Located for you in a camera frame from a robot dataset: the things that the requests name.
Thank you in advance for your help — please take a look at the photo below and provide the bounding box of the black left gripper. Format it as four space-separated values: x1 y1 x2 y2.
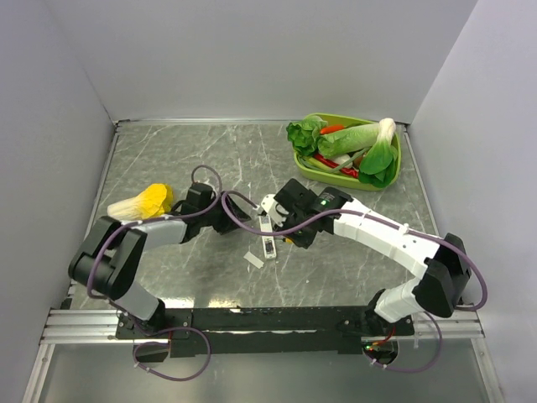
199 191 251 234

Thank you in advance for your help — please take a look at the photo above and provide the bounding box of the white remote control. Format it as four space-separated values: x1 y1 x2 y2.
258 215 277 259

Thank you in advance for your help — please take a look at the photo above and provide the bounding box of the white battery cover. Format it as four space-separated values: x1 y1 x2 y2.
243 251 264 269

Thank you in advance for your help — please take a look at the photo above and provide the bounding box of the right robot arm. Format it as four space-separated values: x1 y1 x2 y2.
261 179 471 335

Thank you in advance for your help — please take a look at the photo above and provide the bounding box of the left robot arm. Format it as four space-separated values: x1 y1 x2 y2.
68 183 238 338

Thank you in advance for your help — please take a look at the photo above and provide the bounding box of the green scallion toy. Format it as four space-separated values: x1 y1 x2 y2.
306 148 370 170

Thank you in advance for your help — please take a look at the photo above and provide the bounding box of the yellow napa cabbage toy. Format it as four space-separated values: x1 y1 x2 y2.
107 183 174 221

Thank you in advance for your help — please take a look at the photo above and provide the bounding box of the red chili pepper toy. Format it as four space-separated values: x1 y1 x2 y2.
313 153 358 179

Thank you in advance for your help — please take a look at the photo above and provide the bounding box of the white radish toy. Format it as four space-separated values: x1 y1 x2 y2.
331 154 352 168

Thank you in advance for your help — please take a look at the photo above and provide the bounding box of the green lettuce toy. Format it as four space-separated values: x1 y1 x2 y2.
286 115 328 157

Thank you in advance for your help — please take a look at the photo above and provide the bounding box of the green napa cabbage toy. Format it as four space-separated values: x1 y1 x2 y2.
317 123 379 158

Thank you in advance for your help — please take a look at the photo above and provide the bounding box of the orange carrot toy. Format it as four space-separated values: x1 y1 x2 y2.
320 124 345 135

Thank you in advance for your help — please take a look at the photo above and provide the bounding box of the bok choy toy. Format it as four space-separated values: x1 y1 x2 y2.
358 118 399 188

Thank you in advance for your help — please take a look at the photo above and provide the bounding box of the green plastic basket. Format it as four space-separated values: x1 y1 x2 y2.
286 113 402 191

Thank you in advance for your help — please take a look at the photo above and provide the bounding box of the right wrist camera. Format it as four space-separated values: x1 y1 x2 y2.
261 194 289 227

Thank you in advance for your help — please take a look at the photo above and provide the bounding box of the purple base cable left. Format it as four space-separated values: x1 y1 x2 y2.
132 326 212 382

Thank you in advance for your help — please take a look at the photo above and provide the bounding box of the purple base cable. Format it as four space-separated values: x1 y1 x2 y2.
132 326 212 382
362 310 445 374

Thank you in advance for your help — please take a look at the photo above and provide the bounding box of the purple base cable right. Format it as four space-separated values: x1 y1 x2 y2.
362 310 445 374

